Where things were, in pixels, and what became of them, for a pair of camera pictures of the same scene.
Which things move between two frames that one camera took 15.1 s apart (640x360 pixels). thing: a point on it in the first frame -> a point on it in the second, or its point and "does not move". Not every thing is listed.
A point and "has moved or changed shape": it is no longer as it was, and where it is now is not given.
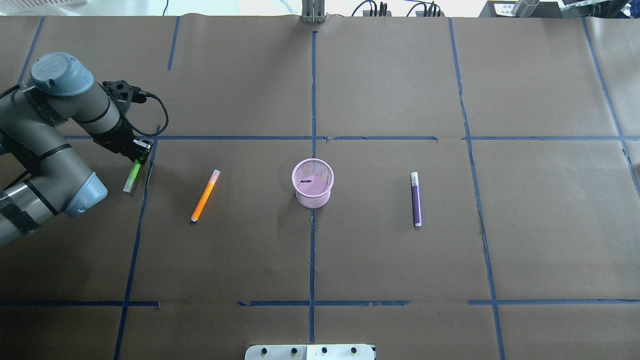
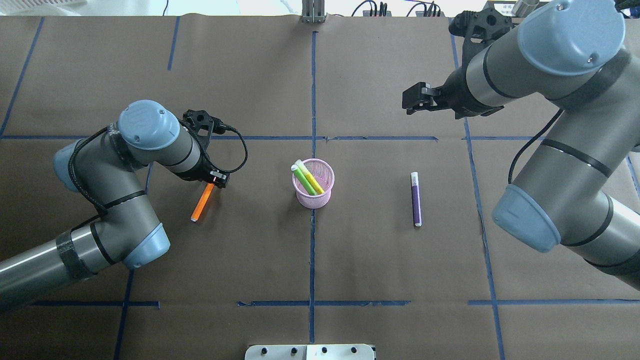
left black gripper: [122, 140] -> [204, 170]
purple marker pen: [416, 199] does not move
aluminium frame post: [313, 11] does not move
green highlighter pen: [132, 177] has moved or changed shape
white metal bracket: [310, 352] does not move
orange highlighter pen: [205, 195] does not move
